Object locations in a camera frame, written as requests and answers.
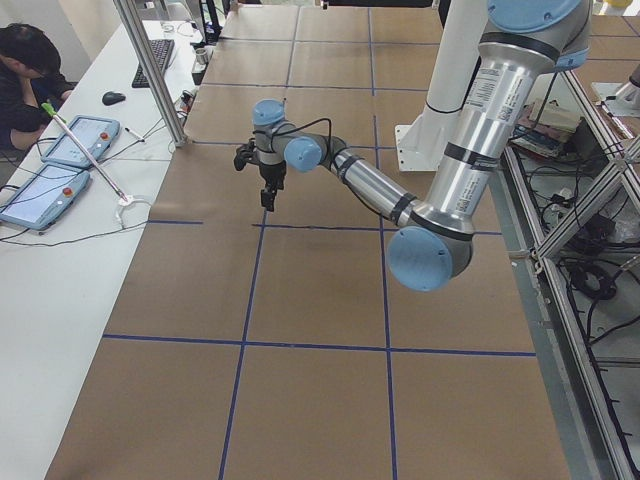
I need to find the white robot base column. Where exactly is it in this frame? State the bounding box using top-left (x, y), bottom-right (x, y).
top-left (395, 0), bottom-right (488, 172)

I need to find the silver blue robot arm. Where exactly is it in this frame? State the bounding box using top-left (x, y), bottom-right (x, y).
top-left (234, 1), bottom-right (592, 291)

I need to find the brown paper table cover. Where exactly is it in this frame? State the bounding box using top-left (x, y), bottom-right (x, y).
top-left (47, 6), bottom-right (579, 479)

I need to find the metal cup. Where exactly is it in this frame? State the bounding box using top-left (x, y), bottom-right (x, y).
top-left (194, 48), bottom-right (209, 65)

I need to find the upper teach pendant tablet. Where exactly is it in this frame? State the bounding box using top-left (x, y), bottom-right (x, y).
top-left (41, 115), bottom-right (121, 169)

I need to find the teach pendant tablet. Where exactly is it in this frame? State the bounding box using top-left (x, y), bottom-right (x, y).
top-left (41, 115), bottom-right (121, 169)
top-left (1, 163), bottom-right (91, 231)

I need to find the black keyboard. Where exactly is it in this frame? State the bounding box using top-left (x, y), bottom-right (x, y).
top-left (131, 39), bottom-right (175, 89)

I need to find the black computer mouse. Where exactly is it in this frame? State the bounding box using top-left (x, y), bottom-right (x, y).
top-left (102, 91), bottom-right (126, 106)

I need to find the lower teach pendant tablet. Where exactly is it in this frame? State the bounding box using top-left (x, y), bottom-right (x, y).
top-left (1, 163), bottom-right (91, 231)

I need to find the silver rod with green tip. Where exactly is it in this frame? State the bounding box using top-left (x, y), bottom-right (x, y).
top-left (41, 102), bottom-right (132, 206)

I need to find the seated person in black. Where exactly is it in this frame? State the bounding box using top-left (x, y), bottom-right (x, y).
top-left (1, 23), bottom-right (74, 151)

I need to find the stack of books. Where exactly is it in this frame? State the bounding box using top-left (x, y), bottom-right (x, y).
top-left (510, 98), bottom-right (582, 158)

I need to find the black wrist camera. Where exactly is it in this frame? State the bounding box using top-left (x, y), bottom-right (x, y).
top-left (233, 139), bottom-right (259, 171)

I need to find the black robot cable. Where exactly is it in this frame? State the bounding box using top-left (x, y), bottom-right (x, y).
top-left (253, 117), bottom-right (335, 146)

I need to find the aluminium frame post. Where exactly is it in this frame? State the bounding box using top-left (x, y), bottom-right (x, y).
top-left (113, 0), bottom-right (187, 148)

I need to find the aluminium frame rail right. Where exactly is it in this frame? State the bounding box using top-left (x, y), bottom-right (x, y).
top-left (502, 69), bottom-right (640, 480)

